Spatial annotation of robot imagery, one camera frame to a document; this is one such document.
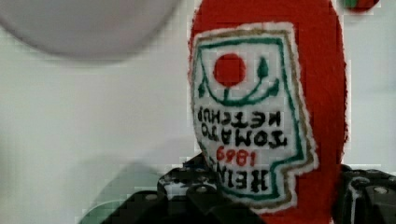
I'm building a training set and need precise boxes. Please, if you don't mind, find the red plush ketchup bottle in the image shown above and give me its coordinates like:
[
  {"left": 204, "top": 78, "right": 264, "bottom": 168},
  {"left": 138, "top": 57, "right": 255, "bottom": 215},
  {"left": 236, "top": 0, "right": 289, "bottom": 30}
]
[{"left": 189, "top": 0, "right": 347, "bottom": 224}]

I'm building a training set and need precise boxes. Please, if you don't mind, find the plush strawberry on table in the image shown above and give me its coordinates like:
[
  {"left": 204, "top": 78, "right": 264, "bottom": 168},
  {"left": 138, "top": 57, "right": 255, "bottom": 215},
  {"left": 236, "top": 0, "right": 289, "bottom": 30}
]
[{"left": 343, "top": 0, "right": 380, "bottom": 12}]

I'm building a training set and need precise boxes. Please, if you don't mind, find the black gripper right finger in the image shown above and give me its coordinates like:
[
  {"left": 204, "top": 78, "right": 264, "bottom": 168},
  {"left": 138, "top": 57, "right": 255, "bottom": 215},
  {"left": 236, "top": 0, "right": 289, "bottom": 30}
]
[{"left": 332, "top": 165, "right": 396, "bottom": 224}]

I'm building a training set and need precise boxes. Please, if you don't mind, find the grey round plate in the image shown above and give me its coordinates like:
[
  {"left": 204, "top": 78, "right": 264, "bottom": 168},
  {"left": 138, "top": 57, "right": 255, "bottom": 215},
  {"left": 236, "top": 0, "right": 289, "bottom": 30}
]
[{"left": 0, "top": 0, "right": 180, "bottom": 58}]

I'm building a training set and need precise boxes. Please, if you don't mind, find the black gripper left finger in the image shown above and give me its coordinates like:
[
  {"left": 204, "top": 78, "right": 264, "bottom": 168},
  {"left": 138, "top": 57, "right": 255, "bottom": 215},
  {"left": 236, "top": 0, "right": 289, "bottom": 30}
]
[{"left": 101, "top": 154, "right": 265, "bottom": 224}]

